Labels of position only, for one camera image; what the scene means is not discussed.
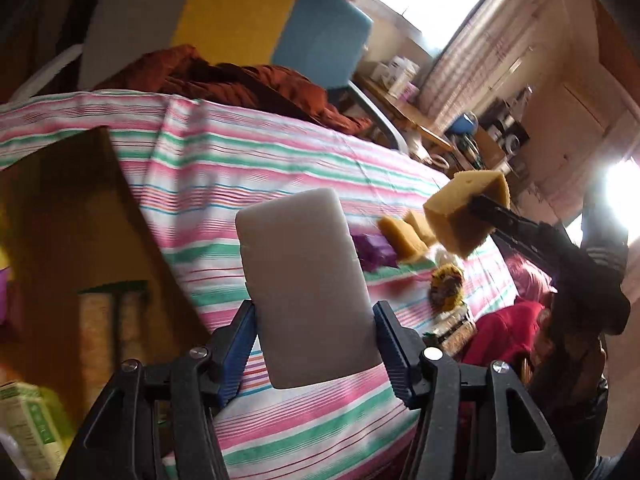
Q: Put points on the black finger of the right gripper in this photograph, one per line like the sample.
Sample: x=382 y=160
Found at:
x=534 y=240

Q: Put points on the wooden side table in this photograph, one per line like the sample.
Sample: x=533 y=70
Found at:
x=448 y=154

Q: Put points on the white carton on table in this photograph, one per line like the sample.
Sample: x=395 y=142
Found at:
x=396 y=78

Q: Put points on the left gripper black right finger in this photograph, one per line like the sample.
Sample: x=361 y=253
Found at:
x=475 y=422

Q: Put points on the yellow sponge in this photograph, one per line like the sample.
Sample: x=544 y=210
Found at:
x=448 y=212
x=418 y=222
x=402 y=237

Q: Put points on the red pink pillow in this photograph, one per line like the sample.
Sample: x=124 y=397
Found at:
x=508 y=334

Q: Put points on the patterned soap box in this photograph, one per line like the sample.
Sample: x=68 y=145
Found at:
x=452 y=331

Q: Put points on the purple toy block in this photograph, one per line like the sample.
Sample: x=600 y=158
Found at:
x=374 y=252

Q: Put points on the green white carton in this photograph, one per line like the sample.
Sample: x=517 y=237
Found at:
x=28 y=420

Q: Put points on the pink checked curtain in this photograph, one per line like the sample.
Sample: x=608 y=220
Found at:
x=503 y=46

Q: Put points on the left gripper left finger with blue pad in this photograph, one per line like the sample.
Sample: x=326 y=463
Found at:
x=119 y=437

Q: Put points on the yellow brown plush toy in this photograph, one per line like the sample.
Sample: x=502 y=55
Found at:
x=446 y=289

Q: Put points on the rust red blanket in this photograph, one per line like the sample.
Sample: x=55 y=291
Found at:
x=269 y=88

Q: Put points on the grey yellow blue headboard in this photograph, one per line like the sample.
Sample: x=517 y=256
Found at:
x=321 y=39

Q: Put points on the striped pink green bedsheet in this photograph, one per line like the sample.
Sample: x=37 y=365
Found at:
x=192 y=167

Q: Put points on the white foam block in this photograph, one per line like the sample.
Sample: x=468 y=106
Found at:
x=314 y=314

